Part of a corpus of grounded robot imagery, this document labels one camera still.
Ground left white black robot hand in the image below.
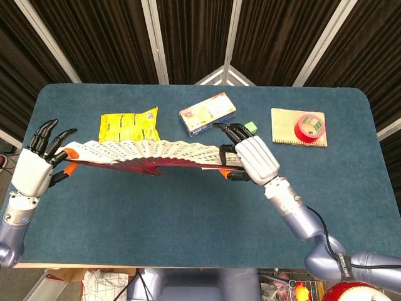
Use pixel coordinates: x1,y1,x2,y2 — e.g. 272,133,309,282
12,119,78,198

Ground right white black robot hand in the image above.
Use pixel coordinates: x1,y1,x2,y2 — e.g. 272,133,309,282
212,122,281,186

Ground red ribbed paper folding fan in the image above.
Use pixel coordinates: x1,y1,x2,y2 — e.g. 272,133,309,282
61,139,248,177

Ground cream spiral notebook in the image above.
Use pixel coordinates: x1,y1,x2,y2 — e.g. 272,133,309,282
271,107,329,147

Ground red tape roll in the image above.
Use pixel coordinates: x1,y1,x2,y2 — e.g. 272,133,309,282
293,114,326,140

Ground blue white carton box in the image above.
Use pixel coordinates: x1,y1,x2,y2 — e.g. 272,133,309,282
179,92,237,137

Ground yellow snack bag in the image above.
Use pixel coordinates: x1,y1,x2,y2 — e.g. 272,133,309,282
98,106,160,144

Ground brown cardboard box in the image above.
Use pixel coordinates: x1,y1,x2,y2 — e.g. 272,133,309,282
43,268,86,285

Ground blue velvet table cloth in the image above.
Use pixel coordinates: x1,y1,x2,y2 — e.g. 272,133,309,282
14,83,392,270

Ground white checked cloth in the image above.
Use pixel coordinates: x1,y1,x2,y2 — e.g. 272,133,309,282
81,268,130,301

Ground yellow toy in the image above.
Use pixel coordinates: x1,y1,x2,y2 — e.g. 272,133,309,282
293,281,311,301

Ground grey-blue robot torso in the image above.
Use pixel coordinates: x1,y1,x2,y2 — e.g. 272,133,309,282
127,268,261,301

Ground dark brown pleated curtain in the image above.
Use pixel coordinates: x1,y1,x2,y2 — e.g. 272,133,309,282
0,0,401,151

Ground red white round object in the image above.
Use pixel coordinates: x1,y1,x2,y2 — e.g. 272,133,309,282
322,281,391,301

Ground white screen base rail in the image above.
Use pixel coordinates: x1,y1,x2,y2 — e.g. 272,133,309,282
0,129,23,150
377,120,401,141
195,65,251,87

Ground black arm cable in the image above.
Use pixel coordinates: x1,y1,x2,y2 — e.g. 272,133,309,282
305,205,401,270

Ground white screen frame post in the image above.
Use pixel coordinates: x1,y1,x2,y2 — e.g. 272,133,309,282
140,0,170,85
293,0,357,87
14,0,82,84
224,0,244,68

